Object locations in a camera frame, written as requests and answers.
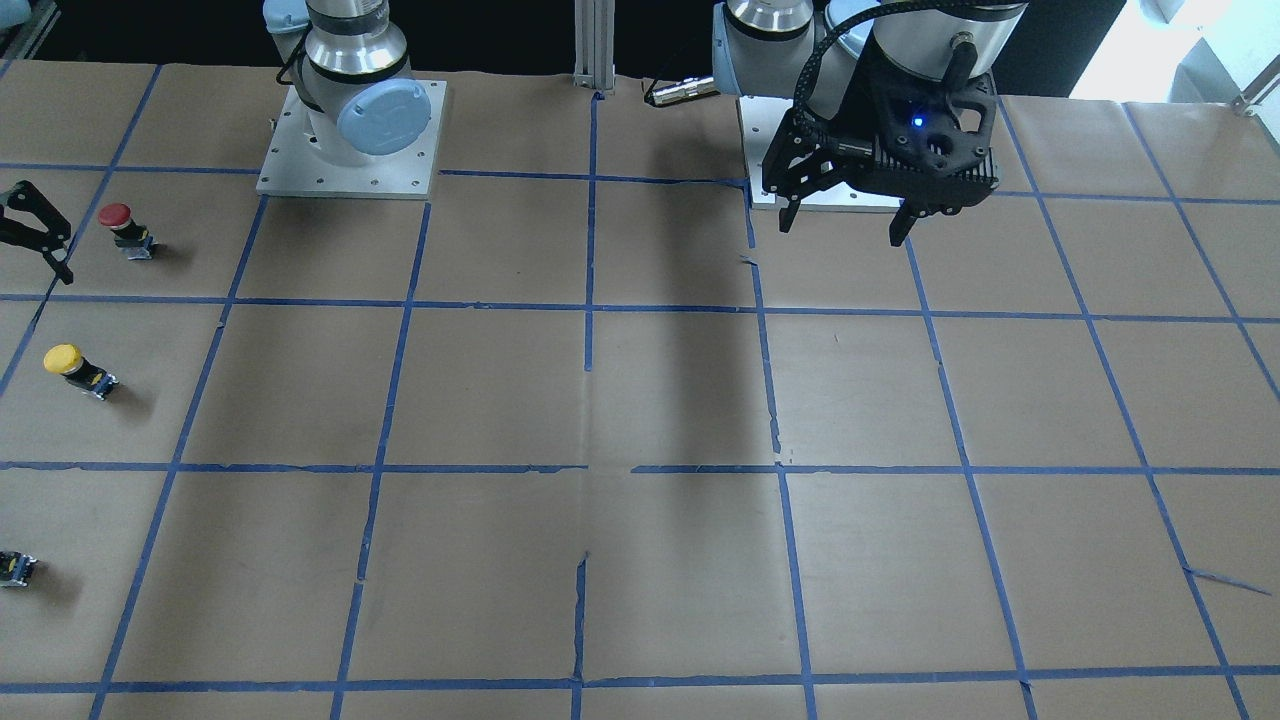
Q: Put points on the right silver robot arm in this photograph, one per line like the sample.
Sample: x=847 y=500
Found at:
x=354 y=123

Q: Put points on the aluminium frame post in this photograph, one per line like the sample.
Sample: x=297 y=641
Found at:
x=594 y=45

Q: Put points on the yellow push button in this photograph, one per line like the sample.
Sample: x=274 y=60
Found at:
x=69 y=362

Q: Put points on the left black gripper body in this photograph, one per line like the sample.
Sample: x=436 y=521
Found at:
x=858 y=120

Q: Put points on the silver cable connector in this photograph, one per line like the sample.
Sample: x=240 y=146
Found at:
x=688 y=89

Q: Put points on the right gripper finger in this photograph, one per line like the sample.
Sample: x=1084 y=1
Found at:
x=51 y=240

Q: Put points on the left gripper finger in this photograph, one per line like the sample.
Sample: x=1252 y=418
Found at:
x=790 y=205
x=905 y=218

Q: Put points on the red push button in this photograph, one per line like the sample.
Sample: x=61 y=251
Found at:
x=133 y=239

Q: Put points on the brown paper table cover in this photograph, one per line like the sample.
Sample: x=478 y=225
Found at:
x=584 y=436

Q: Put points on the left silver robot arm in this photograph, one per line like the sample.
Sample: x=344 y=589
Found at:
x=790 y=50

